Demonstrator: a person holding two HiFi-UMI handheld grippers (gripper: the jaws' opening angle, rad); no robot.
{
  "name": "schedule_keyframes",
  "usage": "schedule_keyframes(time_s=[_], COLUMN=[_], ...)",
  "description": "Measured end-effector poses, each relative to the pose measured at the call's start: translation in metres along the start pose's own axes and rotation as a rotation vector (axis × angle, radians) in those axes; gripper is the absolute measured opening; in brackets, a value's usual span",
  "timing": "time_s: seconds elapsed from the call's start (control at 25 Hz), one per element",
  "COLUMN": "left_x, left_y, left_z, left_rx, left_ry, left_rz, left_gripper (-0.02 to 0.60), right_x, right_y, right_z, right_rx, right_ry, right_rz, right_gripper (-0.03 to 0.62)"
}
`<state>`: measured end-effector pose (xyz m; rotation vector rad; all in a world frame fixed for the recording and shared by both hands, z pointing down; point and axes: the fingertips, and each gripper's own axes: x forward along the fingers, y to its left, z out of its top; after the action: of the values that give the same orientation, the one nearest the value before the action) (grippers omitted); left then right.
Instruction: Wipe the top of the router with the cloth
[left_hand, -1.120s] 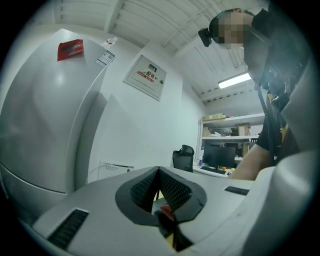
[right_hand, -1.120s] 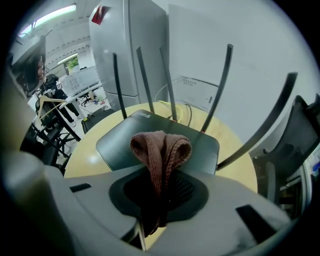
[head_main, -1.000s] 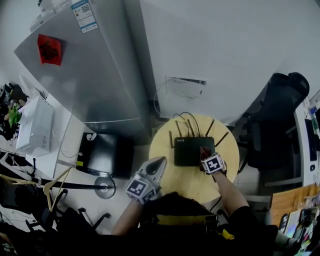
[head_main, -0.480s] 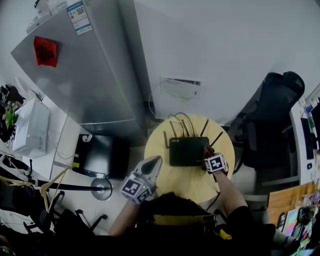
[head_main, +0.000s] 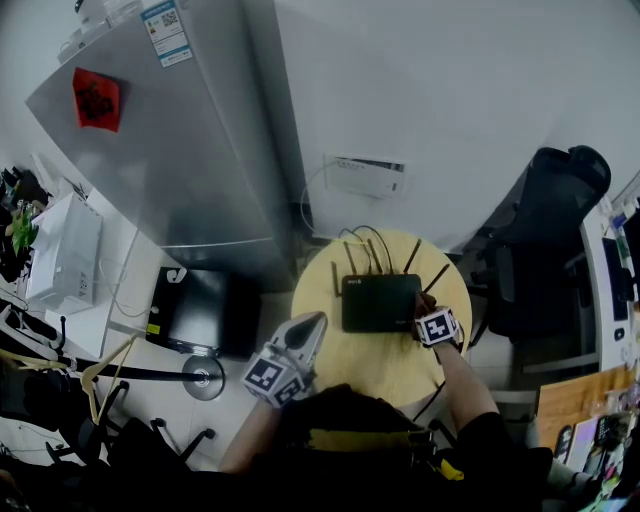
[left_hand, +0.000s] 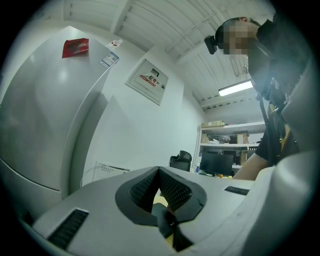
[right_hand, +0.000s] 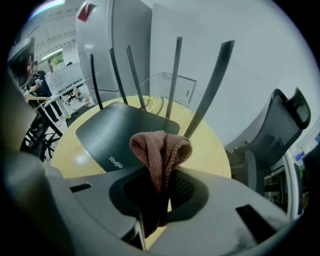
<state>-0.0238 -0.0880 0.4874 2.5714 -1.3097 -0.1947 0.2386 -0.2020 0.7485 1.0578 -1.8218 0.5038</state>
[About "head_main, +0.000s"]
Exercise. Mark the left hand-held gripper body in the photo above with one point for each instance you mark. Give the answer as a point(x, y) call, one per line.
point(267, 377)

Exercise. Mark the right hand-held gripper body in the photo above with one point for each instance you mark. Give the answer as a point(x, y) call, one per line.
point(435, 327)

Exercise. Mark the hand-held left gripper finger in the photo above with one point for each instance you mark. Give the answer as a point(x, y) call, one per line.
point(312, 347)
point(282, 337)

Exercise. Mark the brown knitted cloth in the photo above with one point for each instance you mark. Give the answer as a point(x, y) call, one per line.
point(425, 302)

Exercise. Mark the black router with antennas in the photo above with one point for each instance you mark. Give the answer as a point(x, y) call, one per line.
point(375, 305)

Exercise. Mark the person's right forearm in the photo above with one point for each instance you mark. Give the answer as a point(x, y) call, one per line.
point(465, 390)

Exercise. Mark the person's left forearm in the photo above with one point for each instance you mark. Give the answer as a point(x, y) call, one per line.
point(250, 440)

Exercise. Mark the round wooden side table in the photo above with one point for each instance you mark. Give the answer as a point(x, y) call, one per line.
point(370, 360)

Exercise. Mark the black box with white logo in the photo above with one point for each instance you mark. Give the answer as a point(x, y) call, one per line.
point(200, 310)

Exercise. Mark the black coat rack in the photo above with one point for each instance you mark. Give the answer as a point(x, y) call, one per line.
point(150, 374)

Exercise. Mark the person's black clothing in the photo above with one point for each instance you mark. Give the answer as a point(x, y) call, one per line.
point(360, 475)

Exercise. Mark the black mesh office chair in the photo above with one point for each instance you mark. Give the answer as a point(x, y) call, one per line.
point(550, 240)

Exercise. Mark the black swivel chair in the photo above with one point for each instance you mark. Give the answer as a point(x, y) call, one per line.
point(135, 440)

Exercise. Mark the orange wooden desk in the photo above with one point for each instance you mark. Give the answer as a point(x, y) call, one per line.
point(570, 400)

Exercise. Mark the white computer desk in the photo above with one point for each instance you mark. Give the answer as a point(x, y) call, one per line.
point(595, 280)

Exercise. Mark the black white printed case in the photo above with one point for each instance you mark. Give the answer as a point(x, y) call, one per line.
point(564, 444)

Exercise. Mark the wooden clothes hanger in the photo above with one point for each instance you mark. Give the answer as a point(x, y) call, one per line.
point(35, 361)
point(90, 375)

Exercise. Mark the black computer mouse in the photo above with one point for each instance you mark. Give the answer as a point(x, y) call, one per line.
point(619, 334)

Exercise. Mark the black keyboard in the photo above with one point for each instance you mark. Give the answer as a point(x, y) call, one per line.
point(615, 280)

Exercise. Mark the silver refrigerator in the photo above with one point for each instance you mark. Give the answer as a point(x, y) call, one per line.
point(175, 160)

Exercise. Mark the black computer monitor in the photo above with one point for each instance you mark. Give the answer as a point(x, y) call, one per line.
point(632, 255)

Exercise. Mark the white carton box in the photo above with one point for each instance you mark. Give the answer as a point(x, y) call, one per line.
point(65, 260)

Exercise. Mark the green potted plant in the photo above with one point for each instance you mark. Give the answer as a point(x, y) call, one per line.
point(25, 235)

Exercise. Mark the red paper decoration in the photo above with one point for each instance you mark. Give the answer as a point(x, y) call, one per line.
point(97, 100)

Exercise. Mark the blue white label sticker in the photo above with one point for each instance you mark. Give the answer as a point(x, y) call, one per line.
point(167, 32)

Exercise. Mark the white security camera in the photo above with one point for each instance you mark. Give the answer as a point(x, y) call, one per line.
point(92, 12)

